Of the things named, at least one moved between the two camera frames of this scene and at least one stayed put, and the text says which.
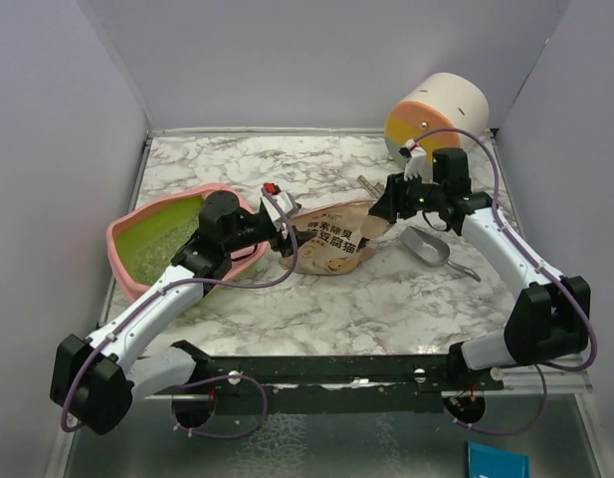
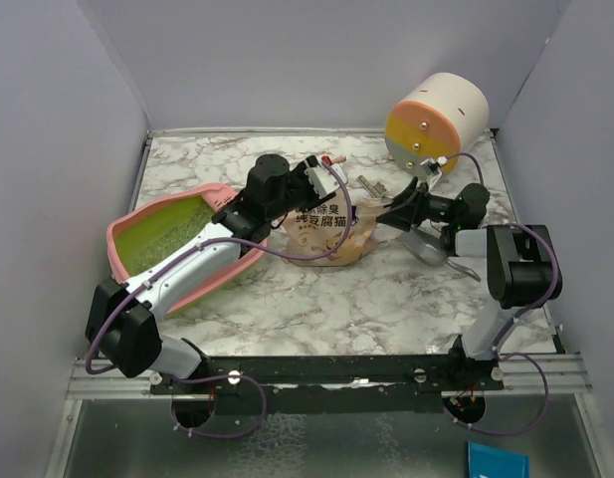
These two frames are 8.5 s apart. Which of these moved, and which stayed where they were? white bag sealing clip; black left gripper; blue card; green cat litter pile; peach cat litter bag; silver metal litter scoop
Moved: black left gripper; peach cat litter bag
Stayed: silver metal litter scoop; blue card; white bag sealing clip; green cat litter pile
